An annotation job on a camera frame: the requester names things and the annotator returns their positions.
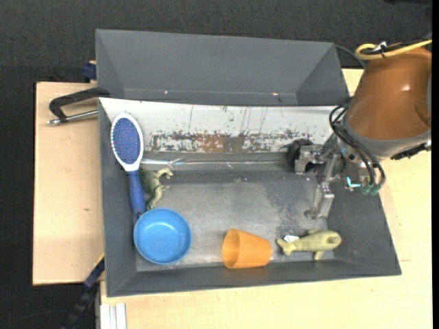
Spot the green toy dinosaur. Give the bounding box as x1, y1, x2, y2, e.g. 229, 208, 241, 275
139, 167, 175, 211

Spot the blue and white hairbrush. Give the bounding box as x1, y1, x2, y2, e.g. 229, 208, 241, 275
109, 112, 148, 221

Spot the black ribbed round object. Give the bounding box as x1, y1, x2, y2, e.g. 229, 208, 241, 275
285, 138, 311, 166

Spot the blue bowl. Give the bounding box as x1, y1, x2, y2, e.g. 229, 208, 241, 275
132, 207, 192, 266

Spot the orange plastic cup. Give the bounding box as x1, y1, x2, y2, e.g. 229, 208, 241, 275
221, 228, 272, 270

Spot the grey metal bin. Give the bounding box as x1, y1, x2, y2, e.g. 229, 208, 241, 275
94, 28, 403, 297

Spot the pale green toy fish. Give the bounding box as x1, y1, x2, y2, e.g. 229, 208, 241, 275
276, 229, 342, 261

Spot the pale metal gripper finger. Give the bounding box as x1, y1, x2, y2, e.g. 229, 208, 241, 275
294, 144, 325, 175
304, 181, 336, 221

